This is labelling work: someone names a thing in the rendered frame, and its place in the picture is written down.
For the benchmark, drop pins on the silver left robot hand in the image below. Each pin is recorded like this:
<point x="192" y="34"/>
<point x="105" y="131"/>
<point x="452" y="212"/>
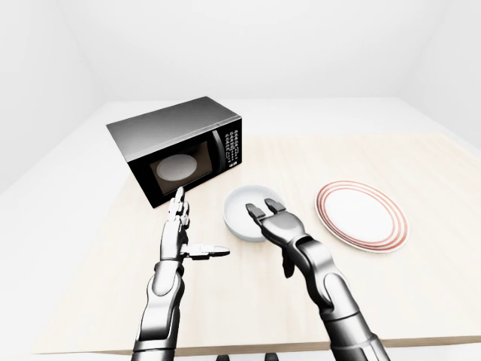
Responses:
<point x="172" y="235"/>

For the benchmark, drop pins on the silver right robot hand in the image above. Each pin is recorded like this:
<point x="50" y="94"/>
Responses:
<point x="280" y="225"/>

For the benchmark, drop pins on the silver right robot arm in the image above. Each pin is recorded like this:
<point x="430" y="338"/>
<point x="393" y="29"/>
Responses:
<point x="338" y="301"/>

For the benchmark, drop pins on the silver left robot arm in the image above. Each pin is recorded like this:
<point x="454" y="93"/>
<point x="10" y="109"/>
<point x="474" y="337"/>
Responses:
<point x="159" y="308"/>

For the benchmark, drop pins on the white bowl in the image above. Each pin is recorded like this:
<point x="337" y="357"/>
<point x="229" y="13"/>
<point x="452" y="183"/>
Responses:
<point x="240" y="214"/>

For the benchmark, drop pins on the white microwave turntable plate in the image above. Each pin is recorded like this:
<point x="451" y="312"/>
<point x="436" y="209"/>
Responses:
<point x="176" y="168"/>

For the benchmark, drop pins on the white plate with red rings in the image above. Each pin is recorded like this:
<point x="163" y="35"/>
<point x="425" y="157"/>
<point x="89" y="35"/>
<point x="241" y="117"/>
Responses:
<point x="360" y="216"/>

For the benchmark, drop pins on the black and silver microwave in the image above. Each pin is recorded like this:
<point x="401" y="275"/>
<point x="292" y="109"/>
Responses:
<point x="176" y="150"/>

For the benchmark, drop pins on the small dark shape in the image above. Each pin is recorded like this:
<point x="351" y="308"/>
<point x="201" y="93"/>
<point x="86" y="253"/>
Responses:
<point x="270" y="357"/>
<point x="222" y="357"/>

